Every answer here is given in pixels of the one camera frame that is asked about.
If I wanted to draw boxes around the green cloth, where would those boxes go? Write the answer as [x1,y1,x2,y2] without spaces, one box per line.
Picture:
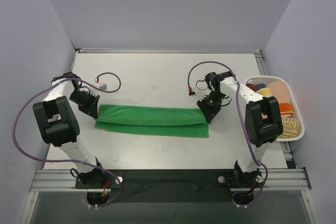
[95,104,209,138]

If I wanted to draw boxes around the brown rolled towel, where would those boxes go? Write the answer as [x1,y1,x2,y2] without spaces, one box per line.
[246,83,257,92]

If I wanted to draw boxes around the black base mat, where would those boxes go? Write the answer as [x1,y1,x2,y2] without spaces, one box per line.
[76,169,263,204]

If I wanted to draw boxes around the peach orange rolled towel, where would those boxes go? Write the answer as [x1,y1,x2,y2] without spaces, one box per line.
[268,81,293,117]

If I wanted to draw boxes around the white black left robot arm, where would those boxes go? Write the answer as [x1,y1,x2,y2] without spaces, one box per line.
[33,72,107,188]

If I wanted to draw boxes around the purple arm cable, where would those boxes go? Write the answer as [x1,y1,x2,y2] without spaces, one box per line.
[12,73,124,206]
[186,61,269,207]

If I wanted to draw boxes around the blue rolled towel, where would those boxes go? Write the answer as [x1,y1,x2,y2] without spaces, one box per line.
[256,83,267,91]

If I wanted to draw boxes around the yellow white patterned rolled towel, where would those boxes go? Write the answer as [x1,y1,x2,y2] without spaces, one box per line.
[278,117,299,138]

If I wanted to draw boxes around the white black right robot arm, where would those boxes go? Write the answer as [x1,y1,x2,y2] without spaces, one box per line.
[196,72,283,187]

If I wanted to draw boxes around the white perforated plastic basket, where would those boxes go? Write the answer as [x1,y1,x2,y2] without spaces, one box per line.
[246,76,305,142]

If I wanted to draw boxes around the yellow cream towel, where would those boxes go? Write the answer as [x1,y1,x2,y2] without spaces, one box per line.
[257,87,273,98]

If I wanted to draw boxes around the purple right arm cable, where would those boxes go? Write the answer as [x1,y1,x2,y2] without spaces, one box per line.
[186,61,269,207]

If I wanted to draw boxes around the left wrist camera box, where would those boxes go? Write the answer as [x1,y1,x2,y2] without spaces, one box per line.
[91,82,107,91]

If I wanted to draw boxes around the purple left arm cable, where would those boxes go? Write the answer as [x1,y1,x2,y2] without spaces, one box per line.
[12,73,124,206]

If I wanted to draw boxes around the aluminium front frame rail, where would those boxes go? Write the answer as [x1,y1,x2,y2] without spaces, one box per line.
[30,168,311,192]

